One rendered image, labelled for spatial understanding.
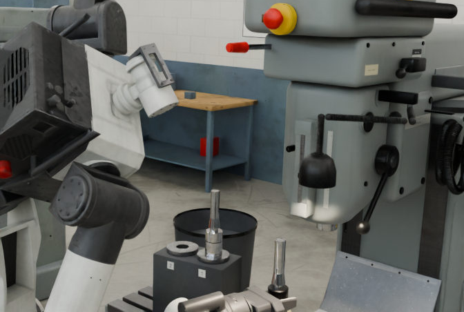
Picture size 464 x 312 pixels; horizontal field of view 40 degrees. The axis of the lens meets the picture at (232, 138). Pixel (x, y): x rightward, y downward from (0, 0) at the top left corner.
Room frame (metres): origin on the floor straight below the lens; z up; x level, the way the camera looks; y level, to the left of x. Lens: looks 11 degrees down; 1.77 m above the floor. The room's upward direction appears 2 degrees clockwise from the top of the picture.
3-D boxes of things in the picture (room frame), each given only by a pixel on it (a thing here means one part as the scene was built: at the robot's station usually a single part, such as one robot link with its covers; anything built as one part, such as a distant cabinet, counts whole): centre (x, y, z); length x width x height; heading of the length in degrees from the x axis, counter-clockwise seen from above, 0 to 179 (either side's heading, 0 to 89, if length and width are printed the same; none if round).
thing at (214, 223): (1.64, 0.04, 1.24); 0.03 x 0.03 x 0.11
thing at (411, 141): (1.57, -0.35, 1.47); 0.24 x 0.19 x 0.26; 52
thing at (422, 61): (1.39, -0.38, 1.66); 0.12 x 0.04 x 0.04; 142
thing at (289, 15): (1.24, -0.09, 1.76); 0.06 x 0.02 x 0.06; 52
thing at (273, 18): (1.22, -0.07, 1.76); 0.04 x 0.03 x 0.04; 52
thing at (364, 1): (1.35, -0.37, 1.79); 0.45 x 0.04 x 0.04; 142
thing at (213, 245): (1.64, 0.04, 1.15); 0.05 x 0.05 x 0.06
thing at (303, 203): (1.33, -0.16, 1.44); 0.04 x 0.04 x 0.21; 52
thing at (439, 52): (1.81, -0.54, 1.66); 0.80 x 0.23 x 0.20; 142
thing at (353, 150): (1.42, -0.23, 1.47); 0.21 x 0.19 x 0.32; 52
